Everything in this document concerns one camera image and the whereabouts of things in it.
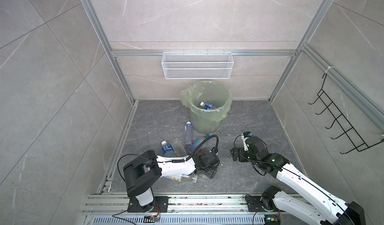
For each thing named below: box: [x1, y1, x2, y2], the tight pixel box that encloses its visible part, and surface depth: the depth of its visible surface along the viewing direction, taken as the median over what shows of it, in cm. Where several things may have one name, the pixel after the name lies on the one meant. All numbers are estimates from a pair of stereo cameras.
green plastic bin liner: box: [180, 81, 233, 122], surface depth 92 cm
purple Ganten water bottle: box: [184, 121, 194, 146], surface depth 100 cm
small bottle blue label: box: [161, 140, 175, 157], surface depth 90 cm
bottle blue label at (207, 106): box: [199, 101, 217, 110], surface depth 103 cm
